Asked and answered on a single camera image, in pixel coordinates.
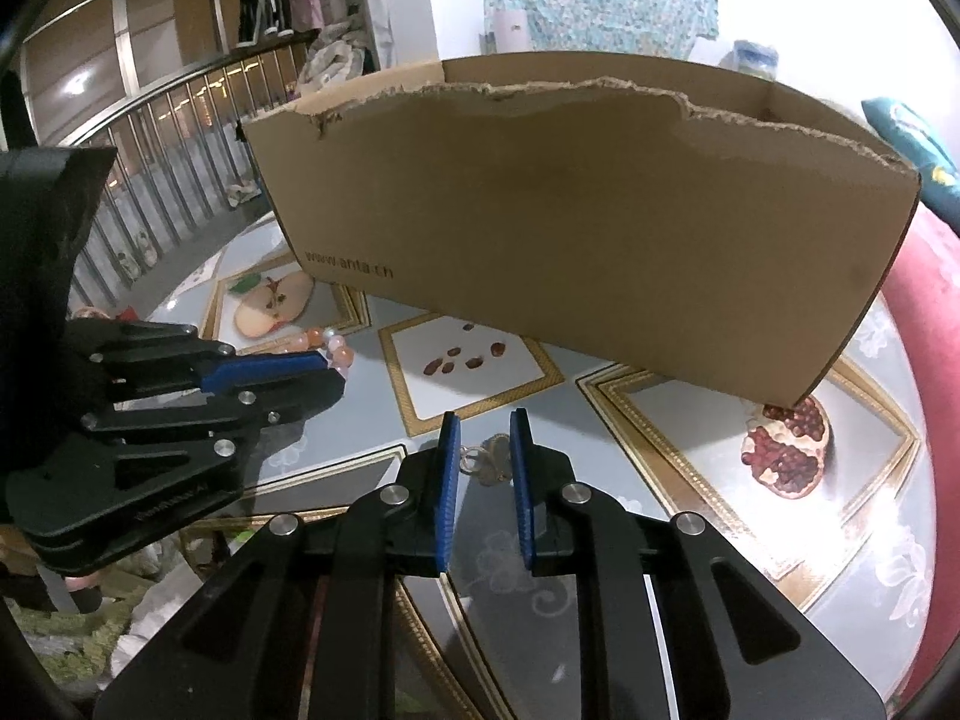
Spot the brown cardboard box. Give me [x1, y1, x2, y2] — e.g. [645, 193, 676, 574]
[244, 52, 921, 406]

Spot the metal balcony railing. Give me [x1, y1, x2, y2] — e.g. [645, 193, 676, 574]
[67, 34, 313, 307]

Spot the blue water jug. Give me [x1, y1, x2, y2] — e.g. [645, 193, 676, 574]
[719, 41, 779, 80]

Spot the pink peach bead bracelet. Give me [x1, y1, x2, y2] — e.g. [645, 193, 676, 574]
[254, 325, 356, 371]

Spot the red floral blanket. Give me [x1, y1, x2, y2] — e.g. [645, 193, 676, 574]
[869, 202, 960, 706]

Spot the blue patterned pillow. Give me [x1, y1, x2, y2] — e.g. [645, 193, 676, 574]
[861, 98, 960, 234]

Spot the white cylindrical appliance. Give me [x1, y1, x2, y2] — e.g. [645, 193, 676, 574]
[491, 8, 530, 54]

